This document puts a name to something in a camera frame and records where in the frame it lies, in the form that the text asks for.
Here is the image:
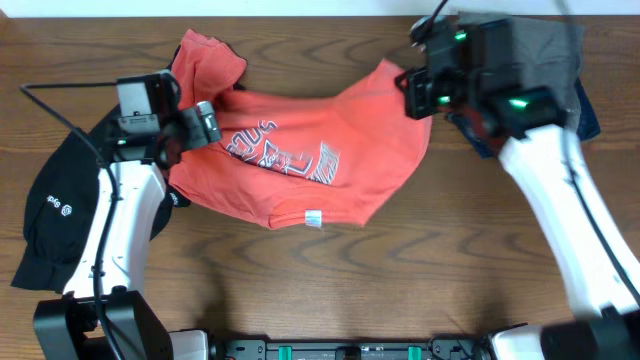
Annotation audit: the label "grey folded t-shirt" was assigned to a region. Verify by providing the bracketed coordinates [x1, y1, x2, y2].
[458, 12, 584, 120]

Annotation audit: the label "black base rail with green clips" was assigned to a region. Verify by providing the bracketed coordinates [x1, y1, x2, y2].
[218, 337, 493, 360]

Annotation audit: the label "black garment with white logo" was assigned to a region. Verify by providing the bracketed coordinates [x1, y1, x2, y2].
[10, 44, 247, 295]

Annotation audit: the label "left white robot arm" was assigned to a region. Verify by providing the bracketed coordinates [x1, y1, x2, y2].
[33, 101, 221, 359]

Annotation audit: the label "navy blue folded garment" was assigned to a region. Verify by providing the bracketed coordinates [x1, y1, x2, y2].
[446, 79, 601, 159]

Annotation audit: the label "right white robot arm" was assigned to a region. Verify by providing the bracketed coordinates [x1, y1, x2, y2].
[395, 15, 639, 359]

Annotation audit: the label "red orange printed t-shirt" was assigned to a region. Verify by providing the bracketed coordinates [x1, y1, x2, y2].
[169, 31, 432, 229]

